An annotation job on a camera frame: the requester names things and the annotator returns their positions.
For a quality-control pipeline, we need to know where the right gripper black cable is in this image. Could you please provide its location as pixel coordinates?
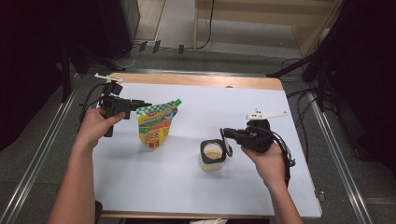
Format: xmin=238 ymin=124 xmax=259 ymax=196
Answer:
xmin=270 ymin=130 xmax=296 ymax=189

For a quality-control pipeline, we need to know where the black stand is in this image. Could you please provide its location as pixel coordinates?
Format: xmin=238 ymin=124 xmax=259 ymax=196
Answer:
xmin=266 ymin=52 xmax=334 ymax=113
xmin=60 ymin=43 xmax=126 ymax=104

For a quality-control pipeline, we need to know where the black floor cable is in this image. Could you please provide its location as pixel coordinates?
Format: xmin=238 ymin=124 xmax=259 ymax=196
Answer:
xmin=285 ymin=88 xmax=319 ymax=164

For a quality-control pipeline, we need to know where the metal floor rail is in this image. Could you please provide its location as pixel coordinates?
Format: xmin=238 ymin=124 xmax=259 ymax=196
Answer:
xmin=0 ymin=73 xmax=84 ymax=224
xmin=306 ymin=91 xmax=375 ymax=224

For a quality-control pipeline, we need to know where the white table sheet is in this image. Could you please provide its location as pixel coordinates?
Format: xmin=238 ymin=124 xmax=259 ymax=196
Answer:
xmin=92 ymin=82 xmax=322 ymax=218

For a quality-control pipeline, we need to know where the person's right hand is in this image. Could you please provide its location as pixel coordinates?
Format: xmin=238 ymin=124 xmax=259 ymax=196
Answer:
xmin=241 ymin=142 xmax=286 ymax=189

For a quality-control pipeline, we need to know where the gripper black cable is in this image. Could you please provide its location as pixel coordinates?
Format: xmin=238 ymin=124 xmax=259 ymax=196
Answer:
xmin=78 ymin=82 xmax=107 ymax=124
xmin=270 ymin=130 xmax=296 ymax=189

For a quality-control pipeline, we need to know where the black hanging cable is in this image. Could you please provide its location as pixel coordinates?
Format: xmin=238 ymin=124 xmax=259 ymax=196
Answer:
xmin=183 ymin=0 xmax=216 ymax=51

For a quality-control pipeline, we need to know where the white floor cable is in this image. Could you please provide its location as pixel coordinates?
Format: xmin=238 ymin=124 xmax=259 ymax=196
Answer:
xmin=109 ymin=43 xmax=142 ymax=71

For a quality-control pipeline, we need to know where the black curtain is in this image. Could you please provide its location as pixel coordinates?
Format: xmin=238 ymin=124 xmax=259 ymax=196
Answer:
xmin=0 ymin=0 xmax=104 ymax=152
xmin=328 ymin=0 xmax=396 ymax=173

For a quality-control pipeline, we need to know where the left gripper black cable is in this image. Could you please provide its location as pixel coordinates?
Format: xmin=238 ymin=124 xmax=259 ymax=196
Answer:
xmin=78 ymin=82 xmax=107 ymax=124

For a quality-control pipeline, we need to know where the yellow green spouted pouch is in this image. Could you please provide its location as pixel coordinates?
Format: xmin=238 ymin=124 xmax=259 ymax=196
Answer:
xmin=135 ymin=98 xmax=183 ymax=150

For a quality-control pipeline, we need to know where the person's left hand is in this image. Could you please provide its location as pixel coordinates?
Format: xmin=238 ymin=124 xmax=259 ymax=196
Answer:
xmin=76 ymin=106 xmax=126 ymax=150

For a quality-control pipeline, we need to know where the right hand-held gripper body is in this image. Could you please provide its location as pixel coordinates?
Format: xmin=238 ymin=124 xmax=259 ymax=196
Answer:
xmin=240 ymin=108 xmax=288 ymax=154

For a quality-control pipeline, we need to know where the white jar with black lid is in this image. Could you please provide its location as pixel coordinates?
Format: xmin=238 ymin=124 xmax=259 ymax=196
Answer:
xmin=199 ymin=127 xmax=234 ymax=172

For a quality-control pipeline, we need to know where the dark cabinet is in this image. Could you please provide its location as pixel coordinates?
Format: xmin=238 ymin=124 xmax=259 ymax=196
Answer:
xmin=98 ymin=0 xmax=141 ymax=61

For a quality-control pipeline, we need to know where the wooden frame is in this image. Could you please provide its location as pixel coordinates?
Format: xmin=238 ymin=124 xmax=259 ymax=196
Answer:
xmin=193 ymin=0 xmax=346 ymax=59

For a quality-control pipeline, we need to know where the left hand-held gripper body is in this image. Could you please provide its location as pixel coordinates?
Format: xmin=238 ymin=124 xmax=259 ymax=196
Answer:
xmin=93 ymin=73 xmax=134 ymax=138

